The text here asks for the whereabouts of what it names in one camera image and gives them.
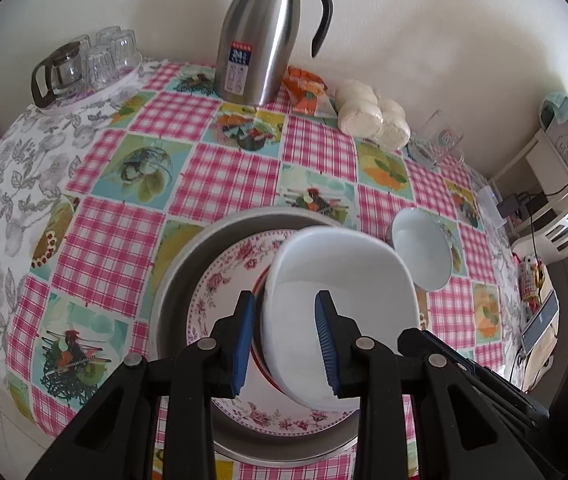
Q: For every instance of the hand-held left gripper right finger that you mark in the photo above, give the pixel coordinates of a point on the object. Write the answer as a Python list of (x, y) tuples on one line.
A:
[(326, 340)]

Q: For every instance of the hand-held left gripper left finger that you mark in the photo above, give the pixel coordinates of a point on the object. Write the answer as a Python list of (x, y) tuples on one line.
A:
[(244, 340)]

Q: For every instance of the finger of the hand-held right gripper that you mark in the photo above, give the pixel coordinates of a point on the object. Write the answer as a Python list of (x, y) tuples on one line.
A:
[(493, 390)]

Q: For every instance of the strawberry print bowl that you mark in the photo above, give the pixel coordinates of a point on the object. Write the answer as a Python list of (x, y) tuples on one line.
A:
[(264, 367)]

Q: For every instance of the floral round plate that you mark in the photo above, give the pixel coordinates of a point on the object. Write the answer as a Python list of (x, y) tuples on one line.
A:
[(214, 280)]

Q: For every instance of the small white bowl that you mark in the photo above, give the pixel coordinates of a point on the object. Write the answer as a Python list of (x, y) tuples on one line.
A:
[(324, 260)]

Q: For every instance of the stainless steel basin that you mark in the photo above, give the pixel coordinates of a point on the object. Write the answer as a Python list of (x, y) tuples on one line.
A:
[(174, 280)]

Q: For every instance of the smartphone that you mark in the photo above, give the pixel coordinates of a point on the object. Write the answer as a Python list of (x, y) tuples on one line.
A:
[(539, 321)]

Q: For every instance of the colourful snack packet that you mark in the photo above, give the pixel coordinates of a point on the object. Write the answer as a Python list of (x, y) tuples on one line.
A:
[(531, 282)]

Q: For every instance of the pale blue bowl red emblem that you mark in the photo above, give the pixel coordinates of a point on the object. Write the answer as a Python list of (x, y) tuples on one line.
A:
[(423, 250)]

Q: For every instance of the pink checked printed tablecloth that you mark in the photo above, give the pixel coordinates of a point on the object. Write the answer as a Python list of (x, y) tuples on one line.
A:
[(114, 240)]

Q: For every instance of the black charger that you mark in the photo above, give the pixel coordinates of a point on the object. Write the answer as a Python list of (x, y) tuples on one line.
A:
[(509, 206)]

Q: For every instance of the white power strip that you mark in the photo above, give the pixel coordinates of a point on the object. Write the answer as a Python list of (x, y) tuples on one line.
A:
[(491, 205)]

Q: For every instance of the steamed buns plastic pack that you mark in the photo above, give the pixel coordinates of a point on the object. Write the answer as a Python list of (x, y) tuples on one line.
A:
[(358, 107), (393, 125)]

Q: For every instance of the clear glass mug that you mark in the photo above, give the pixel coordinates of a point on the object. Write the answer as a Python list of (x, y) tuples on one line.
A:
[(438, 137)]

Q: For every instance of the white shelf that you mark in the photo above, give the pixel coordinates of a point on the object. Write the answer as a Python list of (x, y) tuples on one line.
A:
[(538, 160)]

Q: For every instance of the orange snack packet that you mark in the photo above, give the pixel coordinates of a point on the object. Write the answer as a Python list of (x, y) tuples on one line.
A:
[(306, 90)]

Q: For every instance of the teal cloth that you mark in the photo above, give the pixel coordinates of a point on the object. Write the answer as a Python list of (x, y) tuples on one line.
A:
[(558, 107)]

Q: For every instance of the stainless steel thermos jug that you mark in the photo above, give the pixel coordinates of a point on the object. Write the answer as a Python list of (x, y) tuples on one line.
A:
[(259, 35)]

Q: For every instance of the clear glass cup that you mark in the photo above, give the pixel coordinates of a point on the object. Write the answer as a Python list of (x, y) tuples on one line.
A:
[(100, 65), (106, 37), (81, 45), (126, 50)]

